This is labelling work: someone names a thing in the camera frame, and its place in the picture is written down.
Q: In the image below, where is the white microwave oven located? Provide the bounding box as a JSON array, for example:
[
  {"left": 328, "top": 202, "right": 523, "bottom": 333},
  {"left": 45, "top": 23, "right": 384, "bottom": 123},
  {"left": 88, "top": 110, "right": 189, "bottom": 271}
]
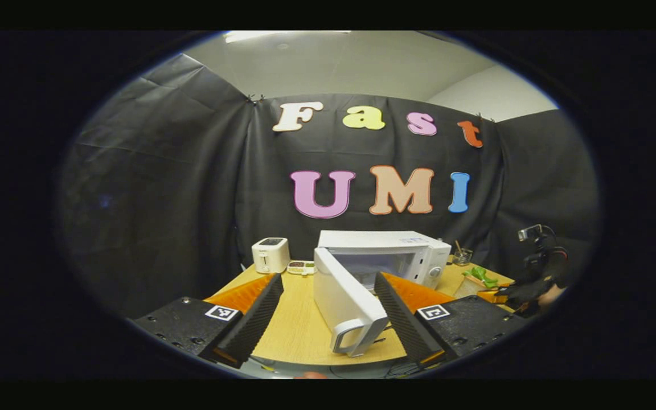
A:
[{"left": 313, "top": 230, "right": 453, "bottom": 358}]

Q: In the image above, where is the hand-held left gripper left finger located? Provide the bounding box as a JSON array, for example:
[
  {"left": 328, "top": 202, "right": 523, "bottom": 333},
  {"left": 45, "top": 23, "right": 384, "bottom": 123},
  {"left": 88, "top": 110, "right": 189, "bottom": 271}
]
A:
[{"left": 132, "top": 273, "right": 284, "bottom": 369}]

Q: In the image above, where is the black backdrop cloth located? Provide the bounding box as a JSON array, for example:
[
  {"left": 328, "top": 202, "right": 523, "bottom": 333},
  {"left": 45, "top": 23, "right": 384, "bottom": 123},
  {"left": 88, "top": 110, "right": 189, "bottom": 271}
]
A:
[{"left": 60, "top": 54, "right": 599, "bottom": 319}]

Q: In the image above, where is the small glass cup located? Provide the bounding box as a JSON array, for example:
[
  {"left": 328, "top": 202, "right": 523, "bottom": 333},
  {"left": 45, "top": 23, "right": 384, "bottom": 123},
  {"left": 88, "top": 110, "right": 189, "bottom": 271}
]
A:
[{"left": 452, "top": 240, "right": 474, "bottom": 267}]

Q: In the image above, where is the white toaster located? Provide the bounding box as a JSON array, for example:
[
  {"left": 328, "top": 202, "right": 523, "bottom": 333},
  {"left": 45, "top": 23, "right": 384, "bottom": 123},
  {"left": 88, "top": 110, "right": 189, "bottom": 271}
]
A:
[{"left": 252, "top": 237, "right": 291, "bottom": 274}]

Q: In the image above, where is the sandwich with green lettuce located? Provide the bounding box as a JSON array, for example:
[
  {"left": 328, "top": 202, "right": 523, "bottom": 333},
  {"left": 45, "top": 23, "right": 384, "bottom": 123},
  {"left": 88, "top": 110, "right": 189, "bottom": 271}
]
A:
[{"left": 462, "top": 266, "right": 514, "bottom": 302}]

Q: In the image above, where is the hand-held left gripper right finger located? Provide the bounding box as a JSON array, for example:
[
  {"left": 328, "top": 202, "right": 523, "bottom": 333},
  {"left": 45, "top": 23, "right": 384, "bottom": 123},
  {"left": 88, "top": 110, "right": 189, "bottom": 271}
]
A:
[{"left": 374, "top": 272, "right": 528, "bottom": 368}]

